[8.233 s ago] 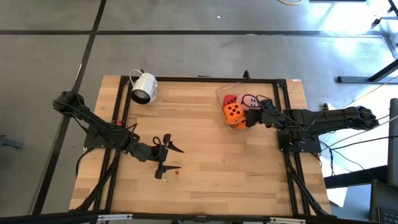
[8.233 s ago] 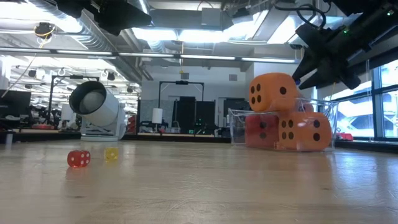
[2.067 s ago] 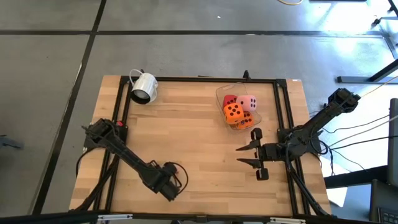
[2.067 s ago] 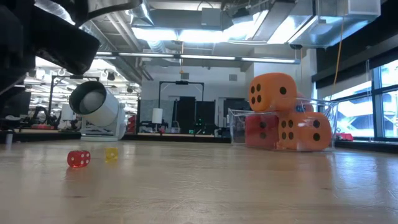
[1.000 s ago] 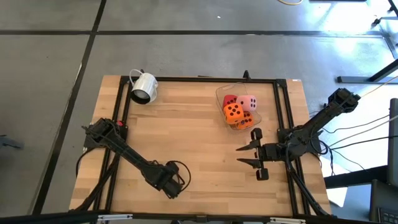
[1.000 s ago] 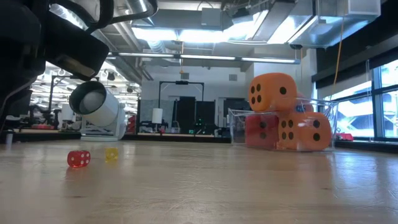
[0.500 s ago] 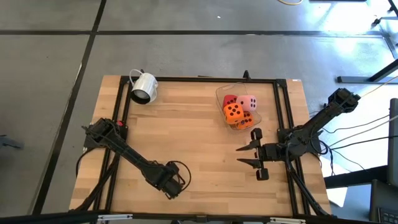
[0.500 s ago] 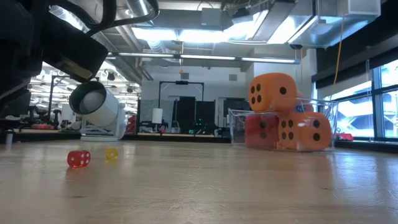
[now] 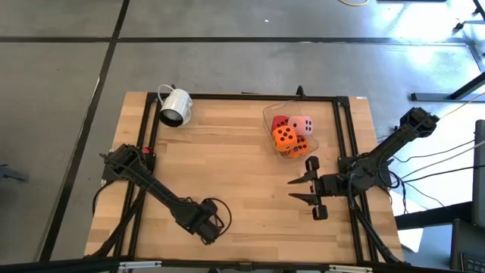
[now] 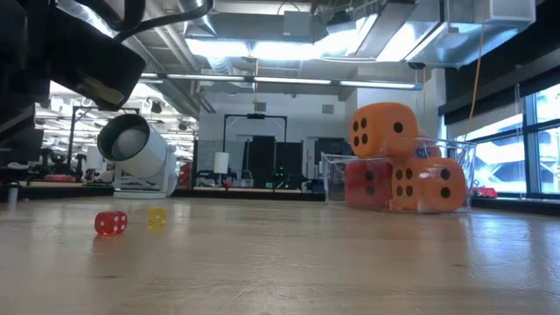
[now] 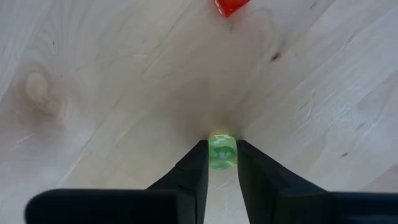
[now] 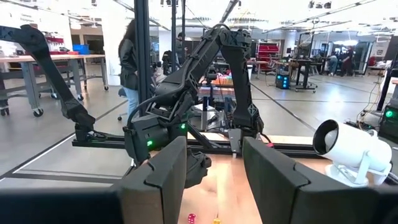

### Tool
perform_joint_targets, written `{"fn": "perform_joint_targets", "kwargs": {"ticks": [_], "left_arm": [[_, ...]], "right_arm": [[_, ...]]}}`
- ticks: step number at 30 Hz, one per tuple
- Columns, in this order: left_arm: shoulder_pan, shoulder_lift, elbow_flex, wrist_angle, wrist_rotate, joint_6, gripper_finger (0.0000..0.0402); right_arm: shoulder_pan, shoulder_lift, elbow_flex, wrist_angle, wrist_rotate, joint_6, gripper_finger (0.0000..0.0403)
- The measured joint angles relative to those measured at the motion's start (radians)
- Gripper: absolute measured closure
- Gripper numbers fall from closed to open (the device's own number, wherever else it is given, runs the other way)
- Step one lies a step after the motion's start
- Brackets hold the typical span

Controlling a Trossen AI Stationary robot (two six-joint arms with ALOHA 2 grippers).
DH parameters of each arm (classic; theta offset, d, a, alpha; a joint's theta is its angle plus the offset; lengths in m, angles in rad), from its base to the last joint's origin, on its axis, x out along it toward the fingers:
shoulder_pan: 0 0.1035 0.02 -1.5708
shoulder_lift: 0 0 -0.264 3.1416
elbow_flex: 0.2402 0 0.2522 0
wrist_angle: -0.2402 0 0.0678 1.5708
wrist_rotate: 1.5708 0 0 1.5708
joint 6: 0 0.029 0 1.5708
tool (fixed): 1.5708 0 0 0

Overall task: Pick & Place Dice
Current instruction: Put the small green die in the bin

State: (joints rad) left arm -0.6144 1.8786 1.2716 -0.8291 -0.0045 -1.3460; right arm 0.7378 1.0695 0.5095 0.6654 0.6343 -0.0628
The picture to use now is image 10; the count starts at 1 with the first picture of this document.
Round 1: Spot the large red foam die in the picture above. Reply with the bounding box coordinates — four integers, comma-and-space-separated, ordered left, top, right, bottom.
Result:
344, 159, 395, 211

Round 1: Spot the small yellow die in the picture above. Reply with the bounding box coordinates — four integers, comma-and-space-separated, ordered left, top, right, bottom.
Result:
146, 206, 168, 227

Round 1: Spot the small red die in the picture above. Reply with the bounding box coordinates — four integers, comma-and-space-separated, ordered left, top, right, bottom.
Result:
94, 210, 129, 236

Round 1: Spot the black panel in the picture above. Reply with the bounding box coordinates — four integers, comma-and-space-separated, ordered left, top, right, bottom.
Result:
247, 135, 277, 189
276, 142, 304, 190

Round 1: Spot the black gantry stand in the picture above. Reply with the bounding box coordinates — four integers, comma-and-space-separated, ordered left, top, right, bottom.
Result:
221, 112, 289, 189

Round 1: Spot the black monitor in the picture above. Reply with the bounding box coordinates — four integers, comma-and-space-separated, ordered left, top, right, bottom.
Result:
313, 137, 355, 155
0, 129, 45, 168

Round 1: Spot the clear plastic container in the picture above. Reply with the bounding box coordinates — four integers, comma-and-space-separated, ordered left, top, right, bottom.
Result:
321, 137, 478, 214

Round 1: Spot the white cylinder lamp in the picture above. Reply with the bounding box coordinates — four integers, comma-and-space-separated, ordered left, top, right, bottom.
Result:
213, 151, 230, 175

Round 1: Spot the long ceiling light bar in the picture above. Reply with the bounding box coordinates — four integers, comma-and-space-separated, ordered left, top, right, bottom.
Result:
139, 72, 424, 92

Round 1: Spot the white cylindrical projector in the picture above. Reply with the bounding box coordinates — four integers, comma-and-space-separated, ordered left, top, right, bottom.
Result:
96, 113, 179, 200

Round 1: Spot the red object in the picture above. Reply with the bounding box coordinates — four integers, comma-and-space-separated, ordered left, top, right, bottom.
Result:
474, 185, 499, 200

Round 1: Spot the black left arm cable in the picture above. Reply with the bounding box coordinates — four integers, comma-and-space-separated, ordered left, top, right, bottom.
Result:
87, 0, 215, 43

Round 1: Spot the rectangular metal ceiling duct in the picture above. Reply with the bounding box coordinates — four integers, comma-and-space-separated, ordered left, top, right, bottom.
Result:
404, 0, 537, 70

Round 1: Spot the yellow hanging cable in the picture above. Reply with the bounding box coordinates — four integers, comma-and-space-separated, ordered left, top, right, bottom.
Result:
466, 0, 490, 131

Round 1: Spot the silver metal post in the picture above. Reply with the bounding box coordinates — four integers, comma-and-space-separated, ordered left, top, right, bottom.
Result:
6, 183, 21, 211

